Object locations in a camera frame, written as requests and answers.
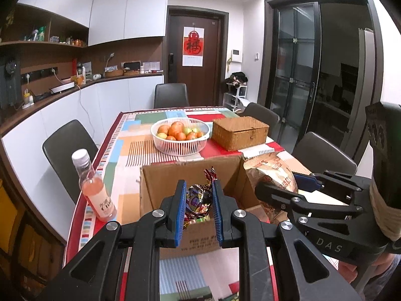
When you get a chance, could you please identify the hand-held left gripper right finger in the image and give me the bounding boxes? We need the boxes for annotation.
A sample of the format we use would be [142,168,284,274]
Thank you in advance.
[211,179,361,301]

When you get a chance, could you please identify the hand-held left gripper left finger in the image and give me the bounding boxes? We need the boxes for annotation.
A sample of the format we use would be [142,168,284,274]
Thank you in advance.
[38,180,187,301]

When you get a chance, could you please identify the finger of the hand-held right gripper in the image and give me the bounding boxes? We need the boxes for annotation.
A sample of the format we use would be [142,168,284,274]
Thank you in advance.
[293,169,372,202]
[254,182,364,224]

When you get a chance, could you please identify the tan snack bag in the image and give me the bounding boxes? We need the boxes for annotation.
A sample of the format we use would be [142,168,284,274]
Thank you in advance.
[243,152,299,225]

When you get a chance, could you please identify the colourful foil candy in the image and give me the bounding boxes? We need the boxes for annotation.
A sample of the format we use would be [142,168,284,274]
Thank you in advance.
[183,167,219,227]

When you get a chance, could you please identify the brown cardboard box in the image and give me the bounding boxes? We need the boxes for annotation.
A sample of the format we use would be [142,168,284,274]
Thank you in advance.
[139,156,262,260]

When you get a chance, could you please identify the person's right hand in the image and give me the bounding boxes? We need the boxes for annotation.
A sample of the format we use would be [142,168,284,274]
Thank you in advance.
[339,261,361,286]

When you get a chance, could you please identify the grey dining chair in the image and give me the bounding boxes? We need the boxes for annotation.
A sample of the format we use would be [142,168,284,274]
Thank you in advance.
[42,119,99,204]
[242,102,280,139]
[153,83,190,109]
[291,132,358,177]

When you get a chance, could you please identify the white fruit basket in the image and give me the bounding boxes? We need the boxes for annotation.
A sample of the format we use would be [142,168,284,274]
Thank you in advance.
[151,117,211,157]

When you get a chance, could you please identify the woven lidded basket box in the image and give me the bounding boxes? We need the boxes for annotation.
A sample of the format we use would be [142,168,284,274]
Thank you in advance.
[212,116,270,152]

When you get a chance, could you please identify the pink drink bottle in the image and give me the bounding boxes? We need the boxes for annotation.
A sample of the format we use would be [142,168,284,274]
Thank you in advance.
[71,149,118,223]

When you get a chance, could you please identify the pile of oranges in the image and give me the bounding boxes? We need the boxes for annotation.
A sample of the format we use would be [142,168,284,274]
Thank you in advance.
[157,121,204,142]

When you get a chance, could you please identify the white shoe rack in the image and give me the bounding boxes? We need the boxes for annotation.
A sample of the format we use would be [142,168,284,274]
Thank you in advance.
[223,83,248,110]

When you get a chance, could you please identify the black framed glass door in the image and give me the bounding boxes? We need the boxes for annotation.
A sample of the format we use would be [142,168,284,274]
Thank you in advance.
[272,1,322,130]

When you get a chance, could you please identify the dark clothes pile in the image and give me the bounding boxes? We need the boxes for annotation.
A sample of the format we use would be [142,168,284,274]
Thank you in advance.
[226,72,248,85]

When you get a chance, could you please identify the dark brown door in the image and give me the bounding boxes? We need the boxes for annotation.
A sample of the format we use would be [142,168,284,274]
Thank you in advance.
[167,7,228,108]

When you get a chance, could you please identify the white lower cabinets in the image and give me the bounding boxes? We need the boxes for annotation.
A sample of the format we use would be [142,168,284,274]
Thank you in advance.
[0,74,165,252]

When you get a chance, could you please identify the white cabinets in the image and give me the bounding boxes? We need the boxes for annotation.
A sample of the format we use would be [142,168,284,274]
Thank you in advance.
[17,0,170,46]
[0,74,165,252]

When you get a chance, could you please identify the brown tray box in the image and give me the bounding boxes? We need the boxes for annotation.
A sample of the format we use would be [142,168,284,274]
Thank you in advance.
[122,62,141,75]

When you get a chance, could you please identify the flat white counter appliance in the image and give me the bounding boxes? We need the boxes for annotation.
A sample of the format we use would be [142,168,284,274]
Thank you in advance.
[50,82,76,94]

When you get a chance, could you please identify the yellow bottle in holder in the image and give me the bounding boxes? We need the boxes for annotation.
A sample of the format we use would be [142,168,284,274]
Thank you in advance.
[21,89,35,109]

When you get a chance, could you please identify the white upper cabinets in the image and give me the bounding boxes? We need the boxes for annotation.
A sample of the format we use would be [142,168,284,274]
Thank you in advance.
[17,0,170,46]

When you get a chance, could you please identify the red and white wall calendar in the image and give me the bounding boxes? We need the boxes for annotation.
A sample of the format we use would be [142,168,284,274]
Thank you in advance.
[182,27,205,67]

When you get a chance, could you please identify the black wall appliance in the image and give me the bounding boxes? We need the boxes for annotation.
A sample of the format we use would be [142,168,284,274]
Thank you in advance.
[0,59,21,109]

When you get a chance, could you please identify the wooden wall shelf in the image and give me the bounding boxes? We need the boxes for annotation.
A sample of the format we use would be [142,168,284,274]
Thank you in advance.
[0,6,89,48]

